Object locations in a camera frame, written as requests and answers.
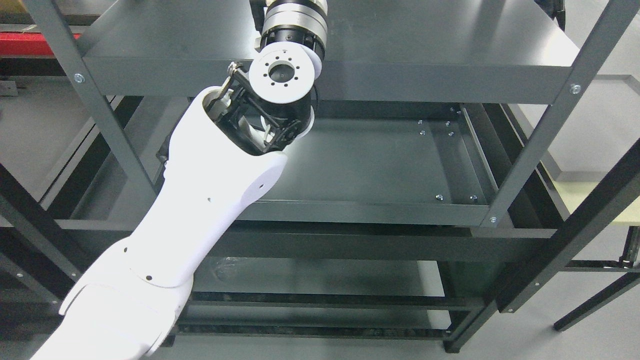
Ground grey metal shelf unit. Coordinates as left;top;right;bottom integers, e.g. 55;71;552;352
24;0;639;227

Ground black metal shelf rack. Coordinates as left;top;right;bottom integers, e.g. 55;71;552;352
1;76;639;360

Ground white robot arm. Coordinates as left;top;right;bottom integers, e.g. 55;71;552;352
32;0;329;360

